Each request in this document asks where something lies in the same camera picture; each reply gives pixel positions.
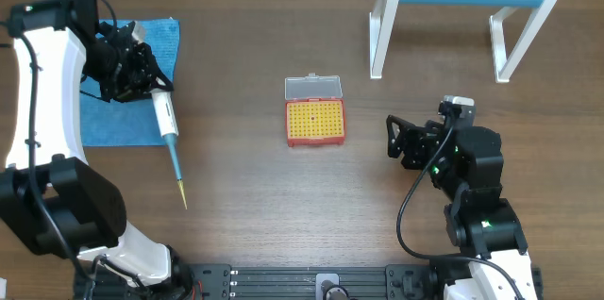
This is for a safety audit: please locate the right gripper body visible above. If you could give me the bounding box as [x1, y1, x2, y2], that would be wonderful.
[400, 120, 454, 170]

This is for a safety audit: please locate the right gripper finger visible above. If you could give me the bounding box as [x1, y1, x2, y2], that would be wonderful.
[385, 114, 416, 158]

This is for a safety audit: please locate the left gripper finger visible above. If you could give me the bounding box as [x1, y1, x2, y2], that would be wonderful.
[145, 47, 175, 93]

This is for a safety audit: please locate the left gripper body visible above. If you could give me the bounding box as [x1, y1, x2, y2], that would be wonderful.
[96, 24, 157, 103]

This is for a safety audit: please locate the white pipette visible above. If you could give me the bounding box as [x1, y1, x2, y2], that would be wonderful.
[149, 88, 189, 210]

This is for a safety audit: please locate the blue cloth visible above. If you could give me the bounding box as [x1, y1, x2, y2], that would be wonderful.
[78, 17, 181, 148]

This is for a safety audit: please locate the red and yellow tip box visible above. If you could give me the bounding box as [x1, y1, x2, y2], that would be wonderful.
[283, 72, 347, 148]

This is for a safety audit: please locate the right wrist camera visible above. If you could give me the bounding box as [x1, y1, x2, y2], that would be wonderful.
[441, 95, 477, 120]

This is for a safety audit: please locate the black cable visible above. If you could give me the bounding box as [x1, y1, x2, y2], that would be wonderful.
[17, 0, 119, 286]
[395, 115, 525, 300]

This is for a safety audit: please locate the mounting rail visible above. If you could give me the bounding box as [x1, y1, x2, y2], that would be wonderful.
[73, 264, 544, 300]

